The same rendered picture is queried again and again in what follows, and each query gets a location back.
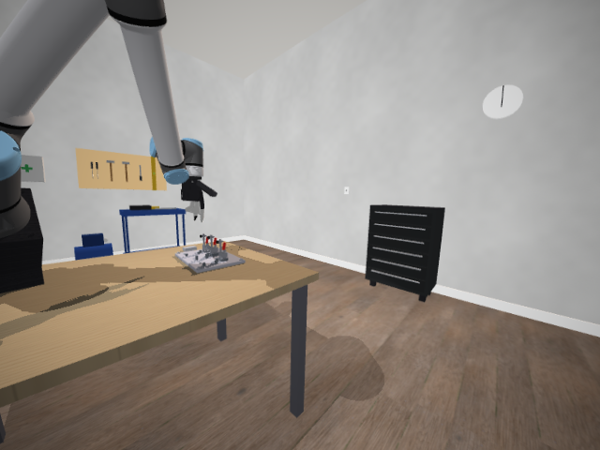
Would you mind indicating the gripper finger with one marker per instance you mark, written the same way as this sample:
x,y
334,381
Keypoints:
x,y
198,207
188,210

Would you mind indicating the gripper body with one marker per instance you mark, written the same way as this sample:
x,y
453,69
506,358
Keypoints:
x,y
190,192

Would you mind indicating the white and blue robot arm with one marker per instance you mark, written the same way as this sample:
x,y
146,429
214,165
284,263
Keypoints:
x,y
40,42

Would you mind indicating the grey toggle clamp with red handle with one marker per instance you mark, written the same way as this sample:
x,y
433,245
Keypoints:
x,y
222,256
205,248

